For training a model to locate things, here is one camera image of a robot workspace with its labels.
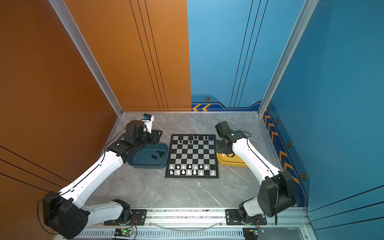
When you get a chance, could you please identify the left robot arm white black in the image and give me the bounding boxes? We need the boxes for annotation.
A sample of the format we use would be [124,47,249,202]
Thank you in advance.
[37,114,163,240]

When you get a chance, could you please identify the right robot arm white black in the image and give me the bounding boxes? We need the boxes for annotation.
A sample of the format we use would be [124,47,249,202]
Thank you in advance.
[215,121,297,225]

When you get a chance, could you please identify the black chess pieces in tray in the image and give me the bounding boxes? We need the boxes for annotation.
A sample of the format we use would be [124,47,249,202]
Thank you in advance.
[151,150,165,160]

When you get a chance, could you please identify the black chess pieces on board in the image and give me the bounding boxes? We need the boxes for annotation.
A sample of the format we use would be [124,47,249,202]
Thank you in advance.
[171,134,215,145]

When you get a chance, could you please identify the white chess pieces row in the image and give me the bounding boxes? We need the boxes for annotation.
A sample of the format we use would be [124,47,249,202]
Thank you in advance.
[166,164,219,178]

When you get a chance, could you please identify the right circuit board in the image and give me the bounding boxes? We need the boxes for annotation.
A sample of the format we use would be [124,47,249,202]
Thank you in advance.
[243,228,265,240]

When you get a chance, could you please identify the left green circuit board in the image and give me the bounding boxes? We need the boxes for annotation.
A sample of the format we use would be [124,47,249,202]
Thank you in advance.
[113,228,135,240]

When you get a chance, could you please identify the yellow plastic tray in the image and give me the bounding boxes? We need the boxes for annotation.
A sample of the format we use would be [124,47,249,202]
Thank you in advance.
[215,144,248,168]

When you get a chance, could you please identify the teal plastic tray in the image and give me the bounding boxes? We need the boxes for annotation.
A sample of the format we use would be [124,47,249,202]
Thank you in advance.
[128,143,169,169]

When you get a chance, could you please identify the black white chessboard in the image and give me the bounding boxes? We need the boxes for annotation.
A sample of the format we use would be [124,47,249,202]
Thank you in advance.
[165,136,219,179]

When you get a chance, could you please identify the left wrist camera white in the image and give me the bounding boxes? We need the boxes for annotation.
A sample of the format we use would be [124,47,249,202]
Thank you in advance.
[142,114,155,133]

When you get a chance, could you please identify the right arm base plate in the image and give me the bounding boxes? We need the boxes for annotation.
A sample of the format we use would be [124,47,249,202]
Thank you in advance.
[225,209,267,226]

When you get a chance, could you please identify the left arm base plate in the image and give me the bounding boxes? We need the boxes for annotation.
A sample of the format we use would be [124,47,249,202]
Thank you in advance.
[104,209,147,226]

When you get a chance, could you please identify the aluminium mounting rail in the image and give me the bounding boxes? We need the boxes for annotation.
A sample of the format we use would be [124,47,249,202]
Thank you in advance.
[75,207,317,240]

